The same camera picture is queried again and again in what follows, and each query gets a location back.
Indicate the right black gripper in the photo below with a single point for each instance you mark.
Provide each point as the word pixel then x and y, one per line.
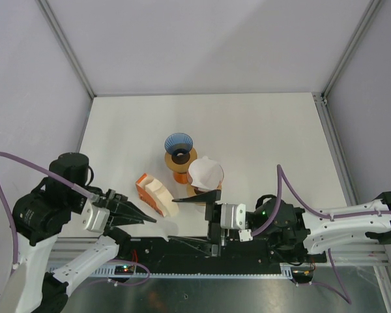
pixel 217 235

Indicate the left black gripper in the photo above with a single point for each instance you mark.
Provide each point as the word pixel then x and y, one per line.
pixel 124 212

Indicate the coffee filter pack orange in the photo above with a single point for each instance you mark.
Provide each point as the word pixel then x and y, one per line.
pixel 156 195

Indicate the white paper coffee filter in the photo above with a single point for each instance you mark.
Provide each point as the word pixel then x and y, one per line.
pixel 205 174

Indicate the orange glass carafe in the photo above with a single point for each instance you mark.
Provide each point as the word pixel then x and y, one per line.
pixel 182 178

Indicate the blue glass dripper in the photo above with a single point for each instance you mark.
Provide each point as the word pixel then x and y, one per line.
pixel 178 143

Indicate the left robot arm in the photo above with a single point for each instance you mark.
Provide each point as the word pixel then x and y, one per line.
pixel 37 219

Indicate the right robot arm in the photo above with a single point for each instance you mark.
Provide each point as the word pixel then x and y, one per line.
pixel 286 233

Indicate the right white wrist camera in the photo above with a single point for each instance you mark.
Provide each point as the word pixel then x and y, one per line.
pixel 233 217

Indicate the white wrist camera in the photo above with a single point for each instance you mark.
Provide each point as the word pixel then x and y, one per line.
pixel 233 217
pixel 94 218

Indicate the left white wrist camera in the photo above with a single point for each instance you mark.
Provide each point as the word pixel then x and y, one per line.
pixel 94 218

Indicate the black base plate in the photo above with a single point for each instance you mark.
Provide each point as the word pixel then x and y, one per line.
pixel 157 252

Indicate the grey cable duct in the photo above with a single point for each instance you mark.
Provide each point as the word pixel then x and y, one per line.
pixel 118 271

